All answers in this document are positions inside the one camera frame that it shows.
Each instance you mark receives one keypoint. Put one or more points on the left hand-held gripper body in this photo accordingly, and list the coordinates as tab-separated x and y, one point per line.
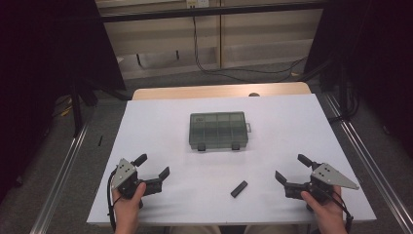
125	182

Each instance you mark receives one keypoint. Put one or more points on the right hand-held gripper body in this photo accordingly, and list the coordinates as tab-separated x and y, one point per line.
324	177

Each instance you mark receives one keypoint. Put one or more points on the grey transparent compartment box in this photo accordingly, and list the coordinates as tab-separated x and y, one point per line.
217	130

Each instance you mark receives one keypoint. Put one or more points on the person's left hand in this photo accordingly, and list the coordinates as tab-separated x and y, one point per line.
128	208

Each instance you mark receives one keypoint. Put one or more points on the person's right hand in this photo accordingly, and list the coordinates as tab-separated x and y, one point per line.
324	211

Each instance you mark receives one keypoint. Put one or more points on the white table board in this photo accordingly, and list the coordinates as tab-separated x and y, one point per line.
259	156

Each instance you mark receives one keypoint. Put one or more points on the small black floor piece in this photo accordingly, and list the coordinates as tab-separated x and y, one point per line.
100	140

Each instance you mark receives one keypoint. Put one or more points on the person's right leg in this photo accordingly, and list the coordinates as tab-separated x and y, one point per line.
269	229

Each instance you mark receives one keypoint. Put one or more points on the person's leg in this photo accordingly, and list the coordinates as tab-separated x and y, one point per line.
269	229
195	230

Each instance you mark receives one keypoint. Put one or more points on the person's left leg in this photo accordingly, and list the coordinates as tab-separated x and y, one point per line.
195	230

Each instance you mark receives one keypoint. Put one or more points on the black metal stand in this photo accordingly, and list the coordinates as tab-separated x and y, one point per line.
76	107

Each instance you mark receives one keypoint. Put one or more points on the yellow floor item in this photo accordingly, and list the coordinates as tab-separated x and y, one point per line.
66	111

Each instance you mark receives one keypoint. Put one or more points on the light wooden table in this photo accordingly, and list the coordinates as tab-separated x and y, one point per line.
211	91

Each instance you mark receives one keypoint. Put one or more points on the black curtain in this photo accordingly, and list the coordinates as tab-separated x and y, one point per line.
48	48
373	48

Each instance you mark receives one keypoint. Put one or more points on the black horizontal bar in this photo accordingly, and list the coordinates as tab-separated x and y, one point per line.
211	11

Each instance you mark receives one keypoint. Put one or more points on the white power socket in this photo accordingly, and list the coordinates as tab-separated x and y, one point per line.
197	3

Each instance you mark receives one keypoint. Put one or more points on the aluminium floor rail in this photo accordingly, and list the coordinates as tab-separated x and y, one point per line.
373	162
61	182

